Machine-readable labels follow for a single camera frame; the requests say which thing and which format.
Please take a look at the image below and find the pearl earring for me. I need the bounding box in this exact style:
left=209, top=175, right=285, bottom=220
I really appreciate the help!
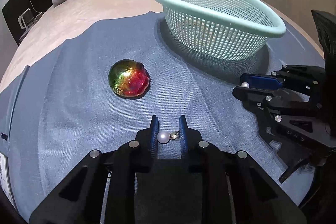
left=240, top=82, right=249, bottom=88
left=157, top=131, right=180, bottom=144

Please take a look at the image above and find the mint green plastic basket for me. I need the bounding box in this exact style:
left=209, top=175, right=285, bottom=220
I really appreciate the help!
left=155, top=0, right=286, bottom=60

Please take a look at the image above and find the iridescent glass dome paperweight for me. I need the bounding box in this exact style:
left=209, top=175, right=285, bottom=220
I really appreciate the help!
left=108, top=59, right=150, bottom=98

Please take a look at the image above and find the blue grey cloth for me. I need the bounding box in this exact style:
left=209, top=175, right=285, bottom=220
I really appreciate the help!
left=1, top=12, right=324, bottom=220

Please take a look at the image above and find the small dark blue cap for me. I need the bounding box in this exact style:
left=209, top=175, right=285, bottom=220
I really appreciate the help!
left=1, top=132, right=8, bottom=140

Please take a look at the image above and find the beige bed blanket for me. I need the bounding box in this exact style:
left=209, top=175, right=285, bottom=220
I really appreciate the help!
left=0, top=0, right=324, bottom=93

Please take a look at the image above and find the white bedside device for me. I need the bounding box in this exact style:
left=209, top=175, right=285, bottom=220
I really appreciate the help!
left=18, top=8, right=43, bottom=30

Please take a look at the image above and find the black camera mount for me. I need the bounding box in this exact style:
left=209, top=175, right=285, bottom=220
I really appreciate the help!
left=311, top=10, right=336, bottom=77

